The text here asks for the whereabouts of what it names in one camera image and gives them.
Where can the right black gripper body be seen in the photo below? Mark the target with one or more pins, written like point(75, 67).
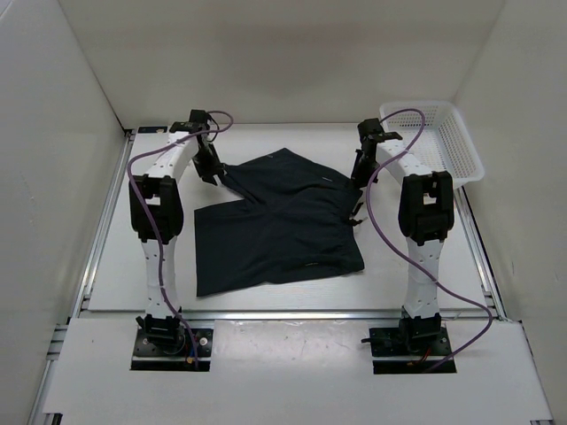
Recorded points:
point(364, 168)

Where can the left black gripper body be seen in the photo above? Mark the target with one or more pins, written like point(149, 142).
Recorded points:
point(207, 162)

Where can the dark navy shorts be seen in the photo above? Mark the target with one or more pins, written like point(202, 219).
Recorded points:
point(292, 223)

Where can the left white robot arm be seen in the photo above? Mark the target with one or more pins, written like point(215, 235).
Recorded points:
point(156, 215)

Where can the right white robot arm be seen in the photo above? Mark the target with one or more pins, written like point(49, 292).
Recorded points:
point(426, 214)

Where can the small blue label sticker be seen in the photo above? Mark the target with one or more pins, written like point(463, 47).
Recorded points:
point(152, 129)

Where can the white plastic perforated basket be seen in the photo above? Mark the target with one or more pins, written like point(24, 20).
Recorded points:
point(444, 143)

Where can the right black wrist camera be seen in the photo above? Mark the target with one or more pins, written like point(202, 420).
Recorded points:
point(370, 129)

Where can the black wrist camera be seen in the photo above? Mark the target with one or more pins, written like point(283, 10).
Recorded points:
point(370, 129)
point(198, 120)

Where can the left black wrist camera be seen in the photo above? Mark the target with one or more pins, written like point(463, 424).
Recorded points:
point(198, 120)

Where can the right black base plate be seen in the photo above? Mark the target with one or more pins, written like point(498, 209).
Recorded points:
point(392, 355)

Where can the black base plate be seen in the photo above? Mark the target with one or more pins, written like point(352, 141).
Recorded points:
point(147, 356)
point(392, 355)

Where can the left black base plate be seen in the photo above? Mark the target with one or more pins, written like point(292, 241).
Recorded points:
point(147, 356)

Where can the aluminium frame rail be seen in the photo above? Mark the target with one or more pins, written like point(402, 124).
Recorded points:
point(84, 285)

